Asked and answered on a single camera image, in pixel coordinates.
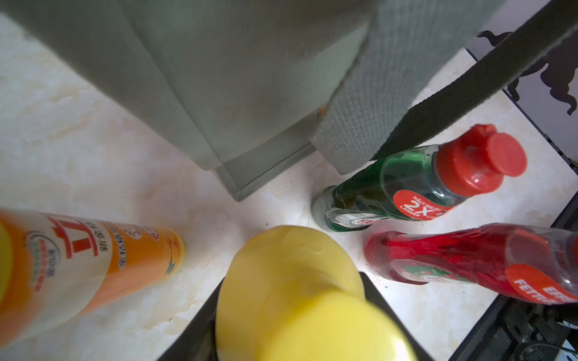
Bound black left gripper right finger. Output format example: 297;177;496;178
359;272;434;361

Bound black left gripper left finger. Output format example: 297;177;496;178
158;281;223;361

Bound orange bottle yellow cap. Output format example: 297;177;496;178
1;208;185;346
215;226;416;360

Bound grey-green shopping bag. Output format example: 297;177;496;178
1;1;577;200

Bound dark green bottle red cap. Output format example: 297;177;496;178
312;124;528;232

